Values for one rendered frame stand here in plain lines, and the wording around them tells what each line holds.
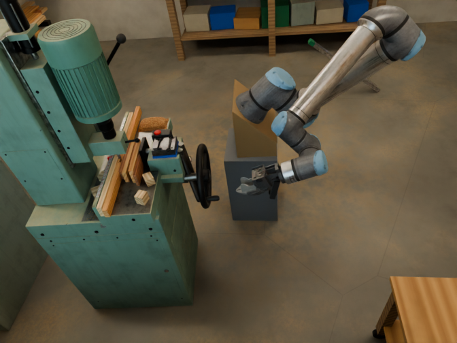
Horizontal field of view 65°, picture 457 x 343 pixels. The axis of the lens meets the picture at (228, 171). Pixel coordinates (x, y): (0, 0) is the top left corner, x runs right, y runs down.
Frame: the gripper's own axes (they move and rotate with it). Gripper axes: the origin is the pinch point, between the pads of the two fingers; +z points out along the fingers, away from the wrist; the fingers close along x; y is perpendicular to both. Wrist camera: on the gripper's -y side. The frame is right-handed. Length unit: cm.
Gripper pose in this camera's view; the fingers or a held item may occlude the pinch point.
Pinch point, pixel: (239, 190)
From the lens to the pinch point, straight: 149.9
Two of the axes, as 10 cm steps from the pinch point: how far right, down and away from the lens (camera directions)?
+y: -4.5, -6.4, -6.3
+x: -0.3, 7.1, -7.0
